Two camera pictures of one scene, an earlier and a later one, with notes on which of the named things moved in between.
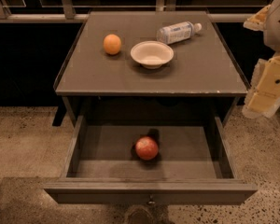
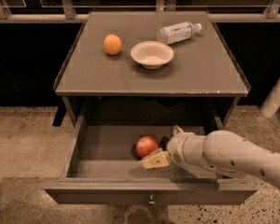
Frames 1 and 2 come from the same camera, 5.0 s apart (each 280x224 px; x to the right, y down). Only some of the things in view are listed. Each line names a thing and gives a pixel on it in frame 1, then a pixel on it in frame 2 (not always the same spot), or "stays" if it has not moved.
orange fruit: [112, 44] stays
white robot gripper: [278, 27] -> [176, 148]
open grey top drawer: [191, 166] stays
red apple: [147, 147] stays
